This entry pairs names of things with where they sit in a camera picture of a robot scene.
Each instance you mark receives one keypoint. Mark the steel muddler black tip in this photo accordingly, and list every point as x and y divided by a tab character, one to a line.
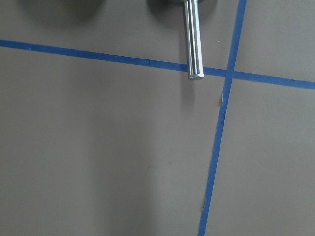
193	39

